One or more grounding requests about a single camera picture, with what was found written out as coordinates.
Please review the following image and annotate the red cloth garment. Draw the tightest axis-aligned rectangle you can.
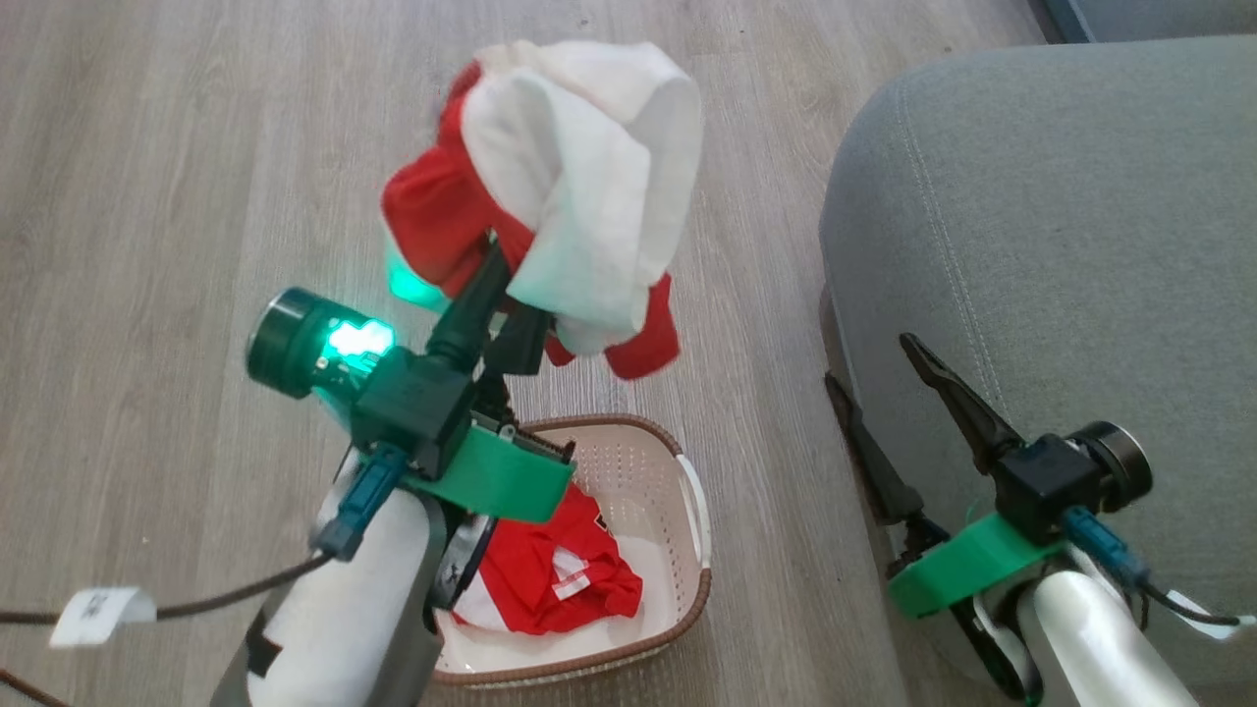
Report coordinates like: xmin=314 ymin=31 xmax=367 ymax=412
xmin=380 ymin=61 xmax=682 ymax=382

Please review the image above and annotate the white paper cable tag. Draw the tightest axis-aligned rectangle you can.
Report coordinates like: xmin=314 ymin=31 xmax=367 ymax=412
xmin=1167 ymin=589 xmax=1257 ymax=639
xmin=49 ymin=586 xmax=157 ymax=649

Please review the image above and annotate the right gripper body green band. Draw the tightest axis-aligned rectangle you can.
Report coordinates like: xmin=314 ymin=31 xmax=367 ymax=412
xmin=889 ymin=422 xmax=1152 ymax=620

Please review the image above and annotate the red shirt with white label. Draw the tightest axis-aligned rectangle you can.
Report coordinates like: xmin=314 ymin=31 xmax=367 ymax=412
xmin=450 ymin=483 xmax=645 ymax=636

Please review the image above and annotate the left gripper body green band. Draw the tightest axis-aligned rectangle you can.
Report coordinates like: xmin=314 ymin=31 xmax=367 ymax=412
xmin=246 ymin=288 xmax=577 ymax=523

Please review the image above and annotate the cream perforated laundry basket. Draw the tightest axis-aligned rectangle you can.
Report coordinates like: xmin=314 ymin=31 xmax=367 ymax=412
xmin=430 ymin=414 xmax=714 ymax=688

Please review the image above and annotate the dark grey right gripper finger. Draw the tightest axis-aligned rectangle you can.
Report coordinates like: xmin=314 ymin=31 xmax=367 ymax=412
xmin=901 ymin=334 xmax=1022 ymax=474
xmin=825 ymin=373 xmax=924 ymax=524

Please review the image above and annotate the grey fabric sofa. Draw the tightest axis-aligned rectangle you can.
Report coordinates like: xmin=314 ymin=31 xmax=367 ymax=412
xmin=819 ymin=34 xmax=1257 ymax=688

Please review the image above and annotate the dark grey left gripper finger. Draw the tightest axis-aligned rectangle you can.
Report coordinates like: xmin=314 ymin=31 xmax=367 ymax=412
xmin=427 ymin=241 xmax=514 ymax=372
xmin=484 ymin=306 xmax=551 ymax=379

